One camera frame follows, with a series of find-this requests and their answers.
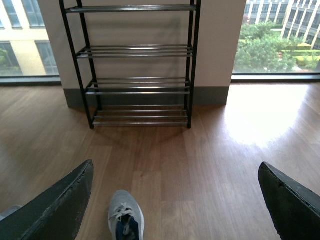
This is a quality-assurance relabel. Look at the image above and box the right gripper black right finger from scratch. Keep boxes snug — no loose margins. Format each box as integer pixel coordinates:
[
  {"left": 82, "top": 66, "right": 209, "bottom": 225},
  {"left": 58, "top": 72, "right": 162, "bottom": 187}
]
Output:
[{"left": 258, "top": 162, "right": 320, "bottom": 240}]

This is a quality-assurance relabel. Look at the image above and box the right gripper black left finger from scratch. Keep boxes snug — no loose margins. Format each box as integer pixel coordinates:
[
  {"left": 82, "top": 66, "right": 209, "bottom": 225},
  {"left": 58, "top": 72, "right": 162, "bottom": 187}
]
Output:
[{"left": 0, "top": 159, "right": 94, "bottom": 240}]

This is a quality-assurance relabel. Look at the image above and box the grey knit sneaker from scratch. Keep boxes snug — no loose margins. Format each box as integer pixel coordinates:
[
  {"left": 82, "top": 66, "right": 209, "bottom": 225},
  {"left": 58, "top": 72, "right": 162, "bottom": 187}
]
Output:
[
  {"left": 0, "top": 205, "right": 22, "bottom": 221},
  {"left": 108, "top": 190, "right": 145, "bottom": 240}
]

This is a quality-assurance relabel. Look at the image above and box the black metal shoe rack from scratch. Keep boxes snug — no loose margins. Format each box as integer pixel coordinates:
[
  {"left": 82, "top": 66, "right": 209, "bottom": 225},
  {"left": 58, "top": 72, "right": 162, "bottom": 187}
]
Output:
[{"left": 59, "top": 0, "right": 201, "bottom": 129}]

